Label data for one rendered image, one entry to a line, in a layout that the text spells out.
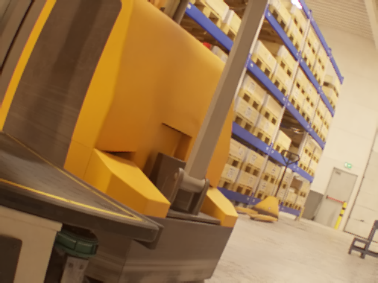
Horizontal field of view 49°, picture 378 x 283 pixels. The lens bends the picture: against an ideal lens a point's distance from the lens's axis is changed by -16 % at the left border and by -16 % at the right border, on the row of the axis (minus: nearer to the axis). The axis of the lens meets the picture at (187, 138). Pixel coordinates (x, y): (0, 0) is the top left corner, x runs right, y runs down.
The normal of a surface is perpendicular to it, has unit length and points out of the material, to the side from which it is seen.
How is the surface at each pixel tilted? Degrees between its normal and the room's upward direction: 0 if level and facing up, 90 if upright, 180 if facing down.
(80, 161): 90
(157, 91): 74
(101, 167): 90
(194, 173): 90
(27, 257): 90
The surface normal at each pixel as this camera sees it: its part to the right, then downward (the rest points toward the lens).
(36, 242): 0.71, 0.24
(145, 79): 0.88, 0.02
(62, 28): -0.47, -0.22
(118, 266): 0.25, 0.05
